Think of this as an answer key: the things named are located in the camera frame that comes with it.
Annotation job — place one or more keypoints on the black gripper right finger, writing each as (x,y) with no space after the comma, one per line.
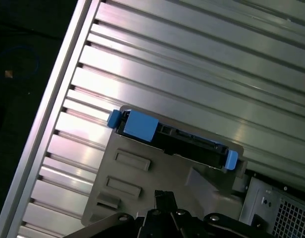
(192,225)

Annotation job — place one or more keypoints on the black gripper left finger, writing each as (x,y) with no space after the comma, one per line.
(157,223)

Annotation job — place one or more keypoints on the hard disk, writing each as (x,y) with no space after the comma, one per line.
(142,125)

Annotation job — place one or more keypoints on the grey parts rack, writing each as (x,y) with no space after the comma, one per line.
(167,173)

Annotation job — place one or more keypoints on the black PC case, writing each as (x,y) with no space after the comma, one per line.
(291,213)

